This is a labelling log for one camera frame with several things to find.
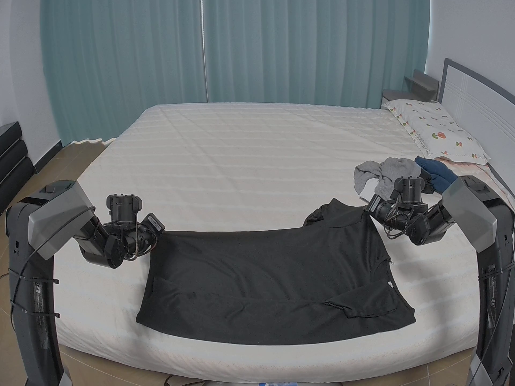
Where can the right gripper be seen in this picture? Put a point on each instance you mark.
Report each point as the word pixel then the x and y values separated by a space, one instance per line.
pixel 376 208

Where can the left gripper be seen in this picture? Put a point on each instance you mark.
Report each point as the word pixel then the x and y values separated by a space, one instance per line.
pixel 153 225

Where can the black T-shirt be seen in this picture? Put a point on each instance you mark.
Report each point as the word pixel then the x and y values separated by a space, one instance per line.
pixel 261 280

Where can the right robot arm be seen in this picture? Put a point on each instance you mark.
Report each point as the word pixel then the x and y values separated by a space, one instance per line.
pixel 470 211

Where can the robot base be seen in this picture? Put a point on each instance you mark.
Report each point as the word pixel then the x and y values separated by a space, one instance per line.
pixel 277 384

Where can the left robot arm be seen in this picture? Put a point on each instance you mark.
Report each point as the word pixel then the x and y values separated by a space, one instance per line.
pixel 60 219

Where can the pile of clothes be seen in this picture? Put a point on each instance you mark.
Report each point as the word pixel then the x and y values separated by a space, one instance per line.
pixel 398 167

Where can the bed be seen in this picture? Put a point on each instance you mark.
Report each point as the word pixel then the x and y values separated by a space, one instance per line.
pixel 241 155

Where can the white printed pillow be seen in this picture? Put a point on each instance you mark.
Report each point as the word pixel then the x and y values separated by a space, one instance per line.
pixel 438 129

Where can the grey bedside table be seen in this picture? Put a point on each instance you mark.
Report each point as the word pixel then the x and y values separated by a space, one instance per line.
pixel 422 82

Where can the black chest of drawers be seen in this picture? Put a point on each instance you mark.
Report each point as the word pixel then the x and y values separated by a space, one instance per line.
pixel 12 159

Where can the blue-green curtain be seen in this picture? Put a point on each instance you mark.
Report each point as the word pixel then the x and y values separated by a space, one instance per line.
pixel 305 34
pixel 120 54

